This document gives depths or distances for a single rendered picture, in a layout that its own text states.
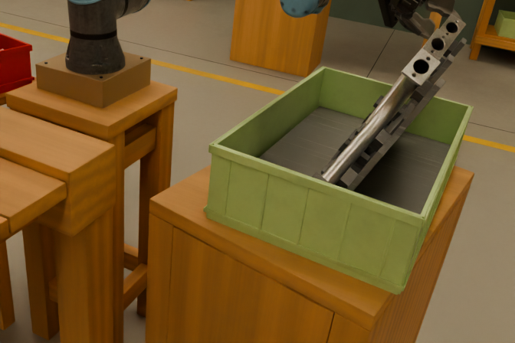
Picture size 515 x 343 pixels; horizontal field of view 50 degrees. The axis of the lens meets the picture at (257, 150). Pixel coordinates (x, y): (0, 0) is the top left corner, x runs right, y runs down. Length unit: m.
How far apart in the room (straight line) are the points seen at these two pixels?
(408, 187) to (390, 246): 0.30
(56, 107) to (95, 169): 0.36
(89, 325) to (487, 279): 1.74
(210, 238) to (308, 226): 0.21
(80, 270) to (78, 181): 0.25
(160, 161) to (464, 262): 1.51
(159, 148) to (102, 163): 0.49
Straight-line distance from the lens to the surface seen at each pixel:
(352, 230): 1.00
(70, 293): 1.33
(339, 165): 1.01
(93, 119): 1.38
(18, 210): 1.01
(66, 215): 1.13
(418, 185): 1.28
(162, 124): 1.58
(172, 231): 1.18
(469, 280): 2.53
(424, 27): 1.28
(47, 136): 1.20
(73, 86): 1.48
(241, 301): 1.14
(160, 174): 1.66
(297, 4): 1.17
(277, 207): 1.03
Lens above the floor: 1.44
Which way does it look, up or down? 28 degrees down
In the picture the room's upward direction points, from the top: 8 degrees clockwise
